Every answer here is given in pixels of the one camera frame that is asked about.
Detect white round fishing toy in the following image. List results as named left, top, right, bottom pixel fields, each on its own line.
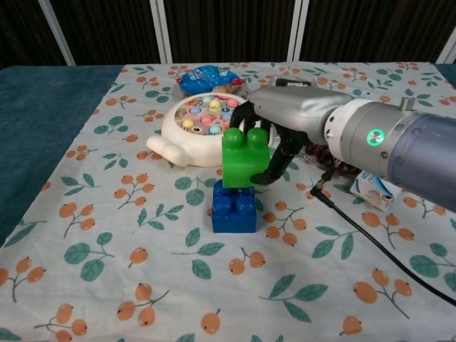
left=145, top=93, right=251, bottom=169

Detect dark partition screen panel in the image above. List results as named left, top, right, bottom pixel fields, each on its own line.
left=38, top=0, right=172, bottom=67
left=289, top=0, right=456, bottom=64
left=149, top=0, right=307, bottom=66
left=0, top=0, right=76, bottom=69

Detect blue building block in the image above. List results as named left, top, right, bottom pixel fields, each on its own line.
left=209, top=180, right=259, bottom=234

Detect black arm cable with plug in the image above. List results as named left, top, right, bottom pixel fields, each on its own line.
left=309, top=170, right=456, bottom=307

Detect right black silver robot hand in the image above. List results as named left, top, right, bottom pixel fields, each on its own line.
left=229, top=86, right=354, bottom=186

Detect white blue soap box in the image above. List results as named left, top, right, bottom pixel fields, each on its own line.
left=348, top=170, right=397, bottom=212

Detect green building block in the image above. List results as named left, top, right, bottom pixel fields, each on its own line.
left=220, top=127, right=271, bottom=189

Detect black socks in plastic pack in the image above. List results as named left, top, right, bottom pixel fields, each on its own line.
left=274, top=78, right=316, bottom=90

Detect floral patterned cloth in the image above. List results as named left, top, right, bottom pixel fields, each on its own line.
left=0, top=61, right=456, bottom=342

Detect blue snack bag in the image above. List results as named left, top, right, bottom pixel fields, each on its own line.
left=177, top=64, right=245, bottom=98

